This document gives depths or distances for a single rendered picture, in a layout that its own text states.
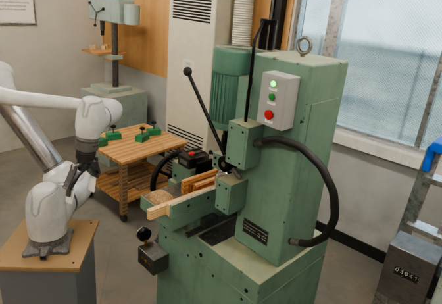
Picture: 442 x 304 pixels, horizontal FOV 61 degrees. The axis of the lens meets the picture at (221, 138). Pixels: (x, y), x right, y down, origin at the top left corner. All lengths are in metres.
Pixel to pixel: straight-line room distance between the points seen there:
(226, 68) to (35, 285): 1.16
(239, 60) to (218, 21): 1.61
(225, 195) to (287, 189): 0.22
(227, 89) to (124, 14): 2.28
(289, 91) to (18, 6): 3.41
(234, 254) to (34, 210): 0.81
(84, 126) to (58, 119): 3.08
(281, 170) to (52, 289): 1.07
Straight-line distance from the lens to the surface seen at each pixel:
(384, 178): 2.77
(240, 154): 1.23
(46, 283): 1.78
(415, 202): 2.02
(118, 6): 3.60
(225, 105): 1.41
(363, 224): 2.96
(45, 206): 1.67
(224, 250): 1.46
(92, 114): 1.47
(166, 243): 1.71
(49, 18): 4.33
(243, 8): 2.92
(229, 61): 1.37
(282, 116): 1.12
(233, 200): 1.34
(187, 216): 1.48
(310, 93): 1.15
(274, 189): 1.29
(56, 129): 4.58
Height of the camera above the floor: 1.69
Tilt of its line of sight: 21 degrees down
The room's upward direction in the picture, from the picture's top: 5 degrees clockwise
